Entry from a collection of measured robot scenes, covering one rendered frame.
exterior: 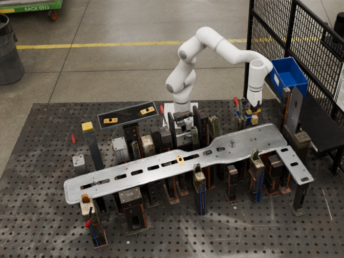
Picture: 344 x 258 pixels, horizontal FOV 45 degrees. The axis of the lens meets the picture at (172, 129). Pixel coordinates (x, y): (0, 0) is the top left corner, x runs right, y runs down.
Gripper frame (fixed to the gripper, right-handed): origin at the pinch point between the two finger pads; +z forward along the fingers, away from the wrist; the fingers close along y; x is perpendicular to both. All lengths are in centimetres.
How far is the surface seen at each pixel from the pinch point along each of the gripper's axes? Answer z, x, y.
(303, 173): 27.6, 17.1, 34.4
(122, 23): 128, -24, -347
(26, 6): 100, -142, -397
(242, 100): 7.0, 0.4, -15.9
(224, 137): 27.5, -14.2, -7.8
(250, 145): 27.6, -2.3, 3.8
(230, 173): 29.0, -21.8, 18.5
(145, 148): 21, -65, -12
